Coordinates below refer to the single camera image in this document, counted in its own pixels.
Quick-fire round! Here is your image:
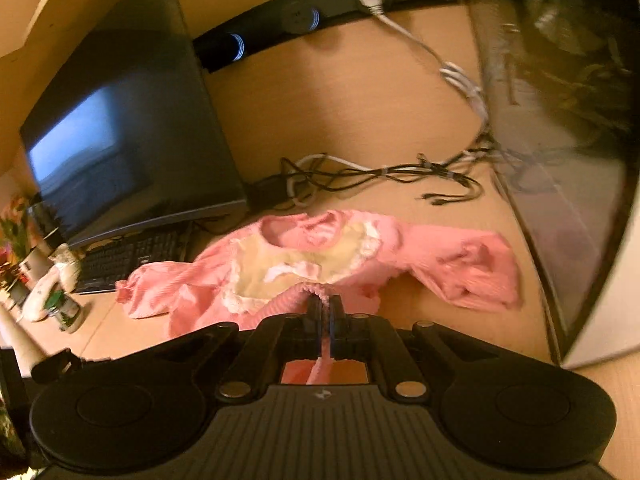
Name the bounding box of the black desk power strip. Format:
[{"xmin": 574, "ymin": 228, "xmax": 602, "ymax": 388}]
[{"xmin": 192, "ymin": 0, "xmax": 468, "ymax": 75}]

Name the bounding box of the thin white cable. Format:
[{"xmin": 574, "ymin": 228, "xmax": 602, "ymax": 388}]
[{"xmin": 286, "ymin": 154, "xmax": 386, "ymax": 207}]

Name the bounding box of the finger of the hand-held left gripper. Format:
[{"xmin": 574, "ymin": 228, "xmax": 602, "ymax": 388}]
[{"xmin": 31, "ymin": 351, "xmax": 85, "ymax": 380}]

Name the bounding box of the flower bouquet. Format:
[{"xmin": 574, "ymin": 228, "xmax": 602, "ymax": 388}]
[{"xmin": 0, "ymin": 194, "xmax": 38, "ymax": 266}]

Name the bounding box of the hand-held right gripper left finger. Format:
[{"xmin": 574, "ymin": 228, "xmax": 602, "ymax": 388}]
[{"xmin": 165, "ymin": 296, "xmax": 328, "ymax": 401}]

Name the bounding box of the bundle of black cables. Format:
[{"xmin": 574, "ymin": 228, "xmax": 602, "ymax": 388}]
[{"xmin": 277, "ymin": 132, "xmax": 506, "ymax": 208}]

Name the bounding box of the pink knitted baby garment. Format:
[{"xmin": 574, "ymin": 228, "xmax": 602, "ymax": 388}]
[{"xmin": 115, "ymin": 209, "xmax": 525, "ymax": 385}]

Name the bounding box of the glass-sided computer case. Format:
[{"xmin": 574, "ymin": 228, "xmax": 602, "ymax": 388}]
[{"xmin": 447, "ymin": 0, "xmax": 640, "ymax": 371}]

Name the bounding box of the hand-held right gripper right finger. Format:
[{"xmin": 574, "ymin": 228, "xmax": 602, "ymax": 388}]
[{"xmin": 330, "ymin": 295, "xmax": 482, "ymax": 404}]

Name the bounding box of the black power adapter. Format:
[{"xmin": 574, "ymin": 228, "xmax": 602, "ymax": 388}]
[{"xmin": 248, "ymin": 174, "xmax": 293, "ymax": 208}]

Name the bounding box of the black keyboard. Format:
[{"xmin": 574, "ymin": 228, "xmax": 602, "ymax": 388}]
[{"xmin": 75, "ymin": 222, "xmax": 193, "ymax": 295}]

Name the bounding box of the black computer monitor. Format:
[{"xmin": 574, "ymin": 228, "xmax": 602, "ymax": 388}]
[{"xmin": 19, "ymin": 0, "xmax": 251, "ymax": 251}]

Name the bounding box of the white plug with cable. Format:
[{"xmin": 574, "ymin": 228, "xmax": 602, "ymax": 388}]
[{"xmin": 357, "ymin": 0, "xmax": 493, "ymax": 126}]

